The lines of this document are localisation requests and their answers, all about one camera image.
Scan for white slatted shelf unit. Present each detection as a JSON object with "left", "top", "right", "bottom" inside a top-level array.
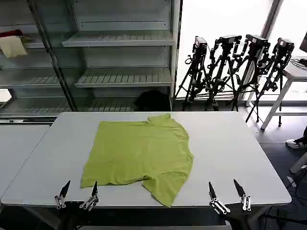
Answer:
[{"left": 62, "top": 0, "right": 183, "bottom": 112}]

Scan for black tripod with camera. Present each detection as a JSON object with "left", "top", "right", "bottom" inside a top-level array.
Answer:
[
  {"left": 230, "top": 34, "right": 272, "bottom": 123},
  {"left": 174, "top": 35, "right": 210, "bottom": 111},
  {"left": 205, "top": 34, "right": 243, "bottom": 112},
  {"left": 246, "top": 37, "right": 295, "bottom": 127}
]

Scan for white desk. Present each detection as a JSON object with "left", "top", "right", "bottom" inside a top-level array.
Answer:
[{"left": 246, "top": 56, "right": 307, "bottom": 130}]

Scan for person's white shoe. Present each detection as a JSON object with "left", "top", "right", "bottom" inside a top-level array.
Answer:
[{"left": 285, "top": 138, "right": 305, "bottom": 149}]

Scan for green t-shirt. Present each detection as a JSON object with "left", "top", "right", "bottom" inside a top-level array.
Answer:
[{"left": 80, "top": 113, "right": 194, "bottom": 208}]

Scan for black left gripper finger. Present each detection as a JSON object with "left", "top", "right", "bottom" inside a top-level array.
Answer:
[
  {"left": 54, "top": 180, "right": 71, "bottom": 209},
  {"left": 79, "top": 181, "right": 100, "bottom": 212}
]

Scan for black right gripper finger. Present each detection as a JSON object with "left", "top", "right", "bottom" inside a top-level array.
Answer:
[
  {"left": 233, "top": 178, "right": 252, "bottom": 212},
  {"left": 208, "top": 181, "right": 231, "bottom": 215}
]

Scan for grey glass-door shelf rack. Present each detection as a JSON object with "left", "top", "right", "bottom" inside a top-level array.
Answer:
[{"left": 0, "top": 0, "right": 77, "bottom": 120}]

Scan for black floor cable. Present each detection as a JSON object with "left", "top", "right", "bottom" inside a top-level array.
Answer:
[{"left": 286, "top": 176, "right": 307, "bottom": 199}]

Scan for black monitor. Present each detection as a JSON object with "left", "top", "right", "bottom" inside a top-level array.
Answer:
[{"left": 299, "top": 31, "right": 307, "bottom": 52}]

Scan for black bag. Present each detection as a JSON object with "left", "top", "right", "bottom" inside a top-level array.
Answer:
[{"left": 133, "top": 90, "right": 171, "bottom": 112}]

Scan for black desk cables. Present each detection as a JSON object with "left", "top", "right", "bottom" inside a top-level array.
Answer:
[{"left": 289, "top": 57, "right": 307, "bottom": 68}]

